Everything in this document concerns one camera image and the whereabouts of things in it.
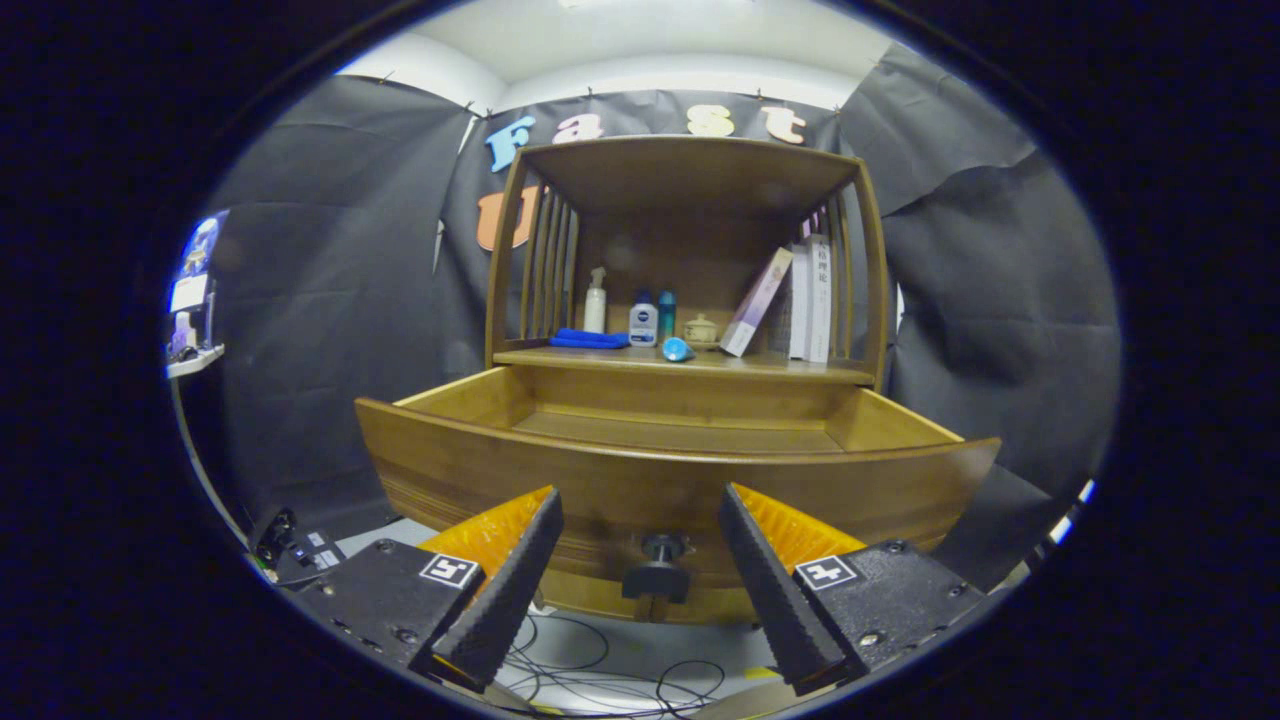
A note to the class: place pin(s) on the blue white cosmetic tube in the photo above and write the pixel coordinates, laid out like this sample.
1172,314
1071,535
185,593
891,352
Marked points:
677,350

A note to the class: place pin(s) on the beige lidded teacup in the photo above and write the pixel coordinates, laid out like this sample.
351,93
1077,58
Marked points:
701,331

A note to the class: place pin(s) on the white pump bottle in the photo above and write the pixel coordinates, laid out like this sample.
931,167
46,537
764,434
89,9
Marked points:
595,312

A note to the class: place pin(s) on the wooden drawer with black knob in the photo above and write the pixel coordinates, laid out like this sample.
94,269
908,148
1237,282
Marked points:
640,480

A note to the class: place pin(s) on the wooden countertop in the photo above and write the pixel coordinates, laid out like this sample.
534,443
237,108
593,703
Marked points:
760,366

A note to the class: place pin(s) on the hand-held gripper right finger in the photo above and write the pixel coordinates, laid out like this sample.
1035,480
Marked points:
775,595

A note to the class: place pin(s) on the white bottle with blue cap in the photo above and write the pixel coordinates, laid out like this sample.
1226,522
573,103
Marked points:
643,325

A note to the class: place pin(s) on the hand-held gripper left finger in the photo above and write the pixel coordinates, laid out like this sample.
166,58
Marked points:
510,595

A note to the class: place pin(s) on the white book with patterned cover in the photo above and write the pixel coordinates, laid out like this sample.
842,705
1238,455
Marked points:
797,310

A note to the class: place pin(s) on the blue folded cloth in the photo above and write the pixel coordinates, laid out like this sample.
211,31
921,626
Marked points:
585,339

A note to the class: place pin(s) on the white desk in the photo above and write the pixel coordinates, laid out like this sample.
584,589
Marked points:
195,362

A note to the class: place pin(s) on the teal bottle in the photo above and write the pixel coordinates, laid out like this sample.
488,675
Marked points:
666,312

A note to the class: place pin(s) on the wooden cabinet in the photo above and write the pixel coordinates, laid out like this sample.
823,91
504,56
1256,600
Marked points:
690,175

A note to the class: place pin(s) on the purple white book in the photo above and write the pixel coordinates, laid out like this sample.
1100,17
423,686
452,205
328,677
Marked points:
757,300

